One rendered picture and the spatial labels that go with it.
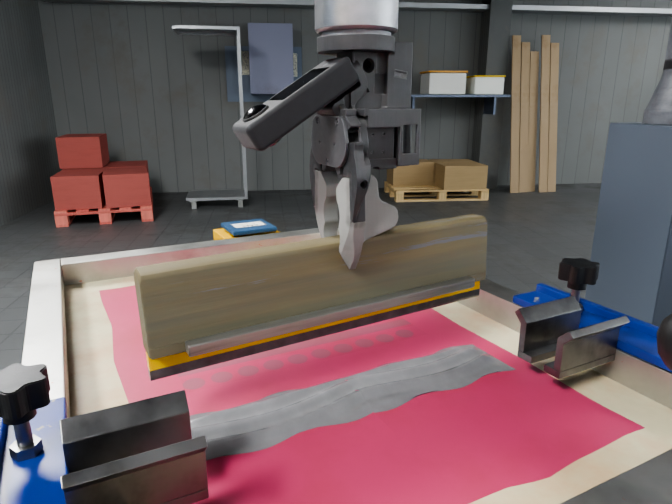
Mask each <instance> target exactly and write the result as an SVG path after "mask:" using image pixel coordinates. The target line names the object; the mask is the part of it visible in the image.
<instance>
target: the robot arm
mask: <svg viewBox="0 0 672 504"><path fill-rule="evenodd" d="M314 4H315V31H316V32H317V34H319V35H322V36H320V37H317V53H318V54H322V55H332V56H337V58H334V59H328V60H324V61H323V62H322V63H320V64H319V65H317V66H316V67H314V68H313V69H312V70H310V71H309V72H307V73H306V74H304V75H303V76H302V77H300V78H299V79H297V80H296V81H294V82H293V83H292V84H290V85H289V86H287V87H286V88H285V89H283V90H282V91H280V92H279V93H277V94H276V95H275V96H273V97H272V98H270V99H269V100H267V101H266V102H265V103H263V104H260V105H256V106H254V107H252V108H250V109H249V110H248V111H247V112H246V114H245V115H244V117H243V118H242V119H240V120H239V121H238V122H236V123H235V124H234V125H233V131H234V133H235V135H236V136H237V138H238V139H239V141H240V142H241V144H242V145H243V146H244V147H246V148H250V149H255V150H259V151H264V150H266V149H267V148H269V147H272V146H274V145H276V144H277V143H278V142H279V141H280V140H281V138H282V137H283V136H285V135H286V134H288V133H289V132H290V131H292V130H293V129H294V128H296V127H297V126H299V125H300V124H301V123H303V122H304V121H305V120H307V119H308V118H310V117H311V116H312V115H314V114H315V113H316V115H315V117H314V118H313V122H312V132H311V153H310V182H311V190H312V198H313V206H315V213H316V219H317V224H318V228H319V232H320V235H321V238H324V237H330V236H337V229H339V234H340V245H339V253H340V255H341V257H342V258H343V260H344V262H345V263H346V265H347V267H348V268H349V269H356V266H357V264H358V261H359V258H360V255H361V251H362V245H363V243H364V241H366V240H367V239H370V238H372V237H374V236H376V235H379V234H381V233H383V232H385V231H387V230H390V229H392V228H393V227H394V226H395V225H396V224H397V222H398V210H397V209H396V207H395V206H393V205H391V204H388V203H386V202H384V201H382V200H381V199H380V197H379V191H378V182H377V179H376V178H375V176H374V175H372V174H371V167H373V168H374V169H378V170H381V169H395V168H397V167H398V166H409V165H419V151H420V127H421V109H412V108H411V84H412V57H413V43H412V42H395V37H394V36H391V35H393V34H395V33H396V32H397V31H398V15H399V0H314ZM642 124H651V125H670V126H672V19H671V25H670V31H669V38H668V44H667V50H666V56H665V62H664V68H663V74H662V77H661V79H660V81H659V83H658V85H657V87H656V89H655V91H654V93H653V95H652V97H651V99H650V102H649V104H648V106H647V108H645V111H644V115H643V121H642ZM412 125H416V129H415V153H411V131H412Z"/></svg>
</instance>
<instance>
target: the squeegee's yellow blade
mask: <svg viewBox="0 0 672 504"><path fill-rule="evenodd" d="M476 289H480V281H476V282H475V286H474V287H472V288H468V289H464V290H460V291H456V292H452V293H448V294H444V295H440V296H436V297H432V298H428V299H424V300H420V301H416V302H412V303H408V304H404V305H400V306H396V307H392V308H388V309H384V310H379V311H375V312H371V313H367V314H363V315H359V316H355V317H351V318H347V319H343V320H339V321H335V322H331V323H327V324H323V325H319V326H315V327H311V328H307V329H303V330H299V331H295V332H291V333H287V334H283V335H279V336H275V337H270V338H266V339H262V340H258V341H254V342H250V343H246V344H242V345H238V346H234V347H230V348H226V349H222V350H218V351H214V352H210V353H206V354H202V355H198V356H194V357H189V356H188V354H187V353H186V352H183V353H179V354H174V355H170V356H166V357H162V358H158V359H154V360H152V359H150V358H149V356H148V354H147V352H146V358H147V365H148V369H149V371H153V370H157V369H161V368H165V367H169V366H173V365H177V364H181V363H185V362H189V361H193V360H197V359H201V358H205V357H209V356H213V355H217V354H221V353H225V352H229V351H233V350H237V349H241V348H245V347H249V346H253V345H257V344H261V343H265V342H269V341H272V340H276V339H280V338H284V337H288V336H292V335H296V334H300V333H304V332H308V331H312V330H316V329H320V328H324V327H328V326H332V325H336V324H340V323H344V322H348V321H352V320H356V319H360V318H364V317H368V316H372V315H376V314H380V313H384V312H388V311H392V310H396V309H400V308H404V307H408V306H412V305H416V304H420V303H424V302H428V301H432V300H436V299H440V298H444V297H448V296H452V295H456V294H460V293H464V292H468V291H472V290H476Z"/></svg>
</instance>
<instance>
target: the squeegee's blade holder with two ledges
mask: <svg viewBox="0 0 672 504"><path fill-rule="evenodd" d="M474 286H475V279H474V278H472V277H469V276H464V277H460V278H455V279H451V280H447V281H442V282H438V283H434V284H429V285H425V286H421V287H416V288H412V289H408V290H404V291H399V292H395V293H391V294H386V295H382V296H378V297H373V298H369V299H365V300H360V301H356V302H352V303H348V304H343V305H339V306H335V307H330V308H326V309H322V310H317V311H313V312H309V313H305V314H300V315H296V316H292V317H287V318H283V319H279V320H274V321H270V322H266V323H261V324H257V325H253V326H249V327H244V328H240V329H236V330H231V331H227V332H223V333H218V334H214V335H210V336H205V337H201V338H197V339H193V340H188V341H185V346H186V353H187V354H188V356H189V357H194V356H198V355H202V354H206V353H210V352H214V351H218V350H222V349H226V348H230V347H234V346H238V345H242V344H246V343H250V342H254V341H258V340H262V339H266V338H270V337H275V336H279V335H283V334H287V333H291V332H295V331H299V330H303V329H307V328H311V327H315V326H319V325H323V324H327V323H331V322H335V321H339V320H343V319H347V318H351V317H355V316H359V315H363V314H367V313H371V312H375V311H379V310H384V309H388V308H392V307H396V306H400V305H404V304H408V303H412V302H416V301H420V300H424V299H428V298H432V297H436V296H440V295H444V294H448V293H452V292H456V291H460V290H464V289H468V288H472V287H474Z"/></svg>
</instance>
